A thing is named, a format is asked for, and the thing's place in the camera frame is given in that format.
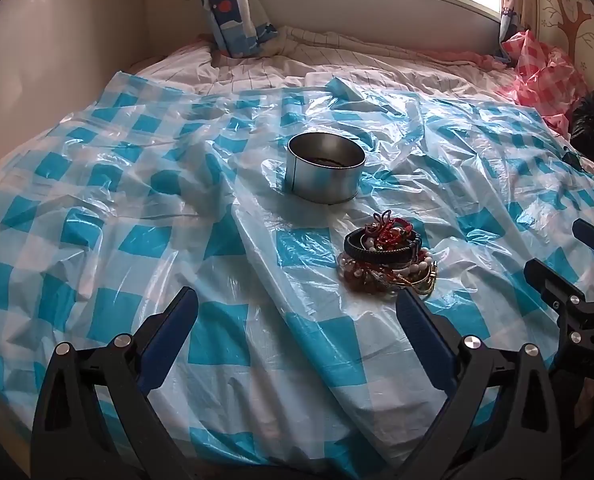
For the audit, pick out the tree decorated headboard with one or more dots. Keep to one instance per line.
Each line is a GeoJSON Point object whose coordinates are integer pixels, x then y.
{"type": "Point", "coordinates": [572, 15]}

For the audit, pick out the pink and blue curtain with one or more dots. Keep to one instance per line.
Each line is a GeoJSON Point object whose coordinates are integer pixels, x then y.
{"type": "Point", "coordinates": [514, 5]}

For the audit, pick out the blue checkered plastic sheet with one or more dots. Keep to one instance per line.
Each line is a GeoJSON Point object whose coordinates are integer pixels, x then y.
{"type": "Point", "coordinates": [127, 185]}

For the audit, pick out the pile of jewelry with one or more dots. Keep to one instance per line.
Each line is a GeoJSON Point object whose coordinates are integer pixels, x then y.
{"type": "Point", "coordinates": [377, 255]}

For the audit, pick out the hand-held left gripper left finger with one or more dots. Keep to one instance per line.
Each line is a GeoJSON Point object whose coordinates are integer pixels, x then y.
{"type": "Point", "coordinates": [177, 320]}

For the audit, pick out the pink striped bedsheet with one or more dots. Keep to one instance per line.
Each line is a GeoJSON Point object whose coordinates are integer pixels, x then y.
{"type": "Point", "coordinates": [327, 55]}

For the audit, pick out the pink checkered plastic bag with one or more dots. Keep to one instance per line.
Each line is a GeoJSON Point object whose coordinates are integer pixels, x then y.
{"type": "Point", "coordinates": [542, 75]}

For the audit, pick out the round metal tin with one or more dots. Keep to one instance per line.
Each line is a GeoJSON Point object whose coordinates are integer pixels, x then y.
{"type": "Point", "coordinates": [322, 180]}

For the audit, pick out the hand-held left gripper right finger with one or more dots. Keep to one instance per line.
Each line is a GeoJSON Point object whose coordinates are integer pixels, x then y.
{"type": "Point", "coordinates": [419, 325]}

